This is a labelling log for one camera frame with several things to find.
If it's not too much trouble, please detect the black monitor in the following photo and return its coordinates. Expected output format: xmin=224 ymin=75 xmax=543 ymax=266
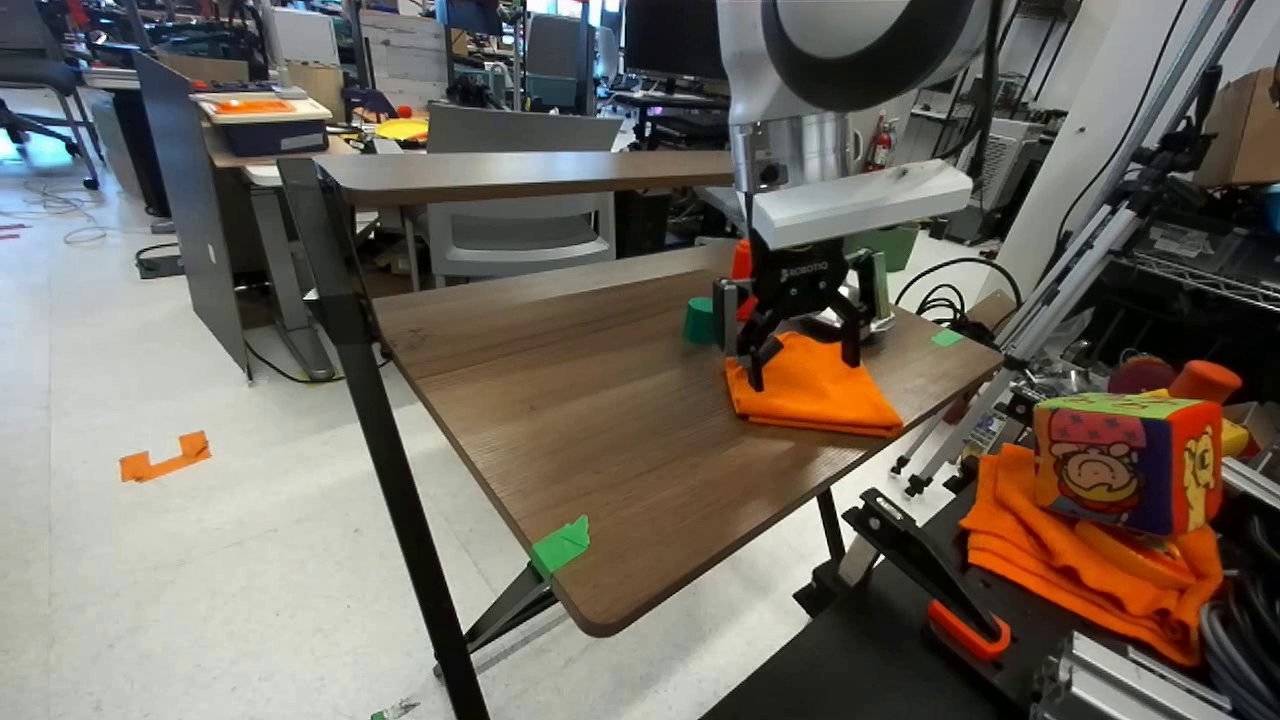
xmin=619 ymin=0 xmax=733 ymax=82

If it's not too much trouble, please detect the cardboard box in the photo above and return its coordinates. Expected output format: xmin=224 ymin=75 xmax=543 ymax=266
xmin=1194 ymin=63 xmax=1280 ymax=194

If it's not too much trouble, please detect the orange floor tape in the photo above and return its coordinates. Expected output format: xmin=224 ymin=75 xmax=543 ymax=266
xmin=115 ymin=427 xmax=217 ymax=490

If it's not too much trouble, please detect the colourful soft toy cube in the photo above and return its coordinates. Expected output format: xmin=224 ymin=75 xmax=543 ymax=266
xmin=1032 ymin=387 xmax=1227 ymax=539

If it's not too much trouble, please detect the green block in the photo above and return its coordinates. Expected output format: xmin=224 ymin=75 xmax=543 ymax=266
xmin=680 ymin=294 xmax=722 ymax=355

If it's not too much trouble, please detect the wooden side table top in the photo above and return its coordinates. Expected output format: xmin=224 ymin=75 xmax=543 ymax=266
xmin=313 ymin=147 xmax=739 ymax=208

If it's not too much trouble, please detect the grey chair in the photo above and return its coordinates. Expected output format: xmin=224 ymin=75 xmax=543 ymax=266
xmin=419 ymin=101 xmax=629 ymax=287

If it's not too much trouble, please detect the orange plush toy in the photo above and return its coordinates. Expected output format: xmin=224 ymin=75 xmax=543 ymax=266
xmin=1166 ymin=355 xmax=1248 ymax=409

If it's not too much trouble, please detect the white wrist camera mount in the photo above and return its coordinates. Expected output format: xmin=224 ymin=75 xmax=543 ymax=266
xmin=743 ymin=155 xmax=974 ymax=253

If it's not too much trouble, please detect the aluminium frame beam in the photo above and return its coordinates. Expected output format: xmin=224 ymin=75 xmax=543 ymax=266
xmin=990 ymin=0 xmax=1245 ymax=365

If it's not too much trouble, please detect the black table leg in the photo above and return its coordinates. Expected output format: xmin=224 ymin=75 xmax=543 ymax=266
xmin=459 ymin=566 xmax=561 ymax=656
xmin=807 ymin=484 xmax=852 ymax=573

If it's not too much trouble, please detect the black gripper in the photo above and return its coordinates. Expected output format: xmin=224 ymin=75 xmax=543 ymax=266
xmin=727 ymin=236 xmax=893 ymax=395

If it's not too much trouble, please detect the grey cable bundle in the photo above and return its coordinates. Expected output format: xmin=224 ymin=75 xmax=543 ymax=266
xmin=1194 ymin=504 xmax=1280 ymax=720

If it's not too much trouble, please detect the black cable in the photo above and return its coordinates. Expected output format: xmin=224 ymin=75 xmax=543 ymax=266
xmin=888 ymin=253 xmax=1022 ymax=340

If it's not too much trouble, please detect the black metal pole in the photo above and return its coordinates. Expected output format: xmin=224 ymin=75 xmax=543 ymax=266
xmin=280 ymin=155 xmax=492 ymax=720

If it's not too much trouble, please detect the black pegboard table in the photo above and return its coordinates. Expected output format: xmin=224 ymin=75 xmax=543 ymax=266
xmin=695 ymin=491 xmax=1280 ymax=720

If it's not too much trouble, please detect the orange cloth pile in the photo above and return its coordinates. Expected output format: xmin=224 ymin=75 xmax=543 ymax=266
xmin=957 ymin=442 xmax=1227 ymax=673

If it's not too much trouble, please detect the dark red plush ball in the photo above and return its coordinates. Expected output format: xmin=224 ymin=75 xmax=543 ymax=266
xmin=1108 ymin=351 xmax=1178 ymax=401

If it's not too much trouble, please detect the orange and black clamp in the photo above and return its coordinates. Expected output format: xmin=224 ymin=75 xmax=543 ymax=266
xmin=839 ymin=484 xmax=1015 ymax=670

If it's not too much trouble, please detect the dark divider panel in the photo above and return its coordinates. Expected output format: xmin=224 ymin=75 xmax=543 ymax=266
xmin=132 ymin=52 xmax=256 ymax=385

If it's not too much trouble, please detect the aluminium extrusion bar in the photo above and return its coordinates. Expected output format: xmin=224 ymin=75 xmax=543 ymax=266
xmin=1032 ymin=630 xmax=1237 ymax=720

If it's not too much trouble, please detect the black office chair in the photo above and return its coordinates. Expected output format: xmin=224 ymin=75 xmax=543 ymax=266
xmin=0 ymin=0 xmax=113 ymax=194

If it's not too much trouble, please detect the bin with orange contents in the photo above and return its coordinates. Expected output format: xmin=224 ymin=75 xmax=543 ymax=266
xmin=196 ymin=83 xmax=335 ymax=161

